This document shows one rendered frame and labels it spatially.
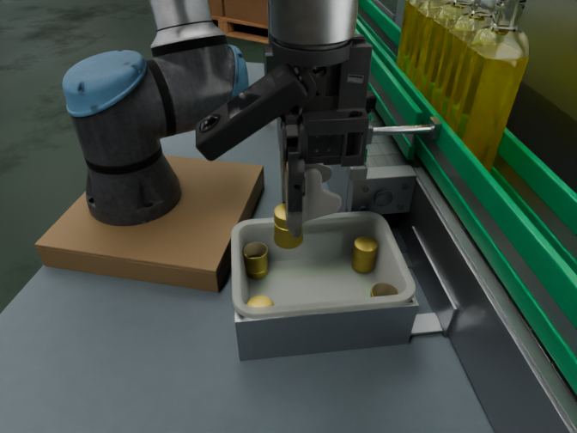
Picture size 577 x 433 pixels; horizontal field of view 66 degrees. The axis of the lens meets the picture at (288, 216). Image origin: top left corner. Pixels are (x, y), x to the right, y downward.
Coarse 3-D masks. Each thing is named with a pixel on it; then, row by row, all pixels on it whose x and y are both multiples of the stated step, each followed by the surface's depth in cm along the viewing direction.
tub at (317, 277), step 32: (256, 224) 63; (320, 224) 64; (352, 224) 65; (384, 224) 63; (288, 256) 67; (320, 256) 67; (384, 256) 61; (256, 288) 63; (288, 288) 63; (320, 288) 63; (352, 288) 63
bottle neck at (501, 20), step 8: (504, 0) 49; (512, 0) 48; (520, 0) 48; (496, 8) 50; (504, 8) 49; (512, 8) 49; (520, 8) 49; (496, 16) 50; (504, 16) 50; (512, 16) 49; (520, 16) 50; (496, 24) 51; (504, 24) 50; (512, 24) 50
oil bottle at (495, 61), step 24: (480, 48) 52; (504, 48) 50; (528, 48) 51; (480, 72) 52; (504, 72) 52; (456, 96) 58; (480, 96) 53; (504, 96) 54; (456, 120) 59; (480, 120) 56; (504, 120) 56; (480, 144) 58
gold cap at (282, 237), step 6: (282, 204) 52; (276, 210) 51; (282, 210) 51; (276, 216) 50; (282, 216) 50; (276, 222) 50; (282, 222) 50; (276, 228) 51; (282, 228) 50; (276, 234) 52; (282, 234) 51; (288, 234) 51; (276, 240) 52; (282, 240) 52; (288, 240) 51; (294, 240) 52; (300, 240) 52; (282, 246) 52; (288, 246) 52; (294, 246) 52
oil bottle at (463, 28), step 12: (468, 12) 57; (456, 24) 57; (468, 24) 55; (480, 24) 54; (456, 36) 57; (468, 36) 55; (456, 48) 57; (444, 60) 61; (456, 60) 57; (444, 72) 61; (456, 72) 58; (444, 84) 61; (456, 84) 59; (444, 96) 62; (444, 108) 62
